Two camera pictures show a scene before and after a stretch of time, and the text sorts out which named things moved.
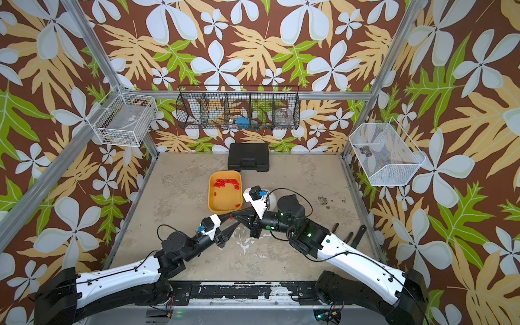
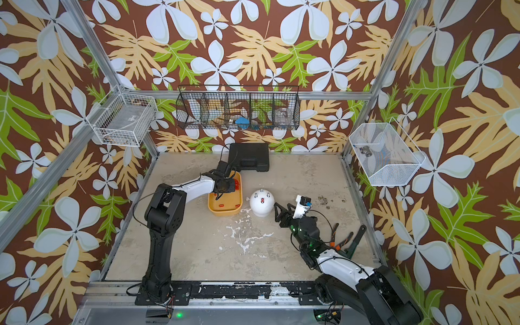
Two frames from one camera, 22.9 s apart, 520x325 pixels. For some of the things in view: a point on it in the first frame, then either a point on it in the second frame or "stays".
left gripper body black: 217,238 → 230,185
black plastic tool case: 248,156 stays
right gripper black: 254,223 → 289,214
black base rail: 304,292 stays
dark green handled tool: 359,236 stays
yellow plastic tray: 225,191 stays
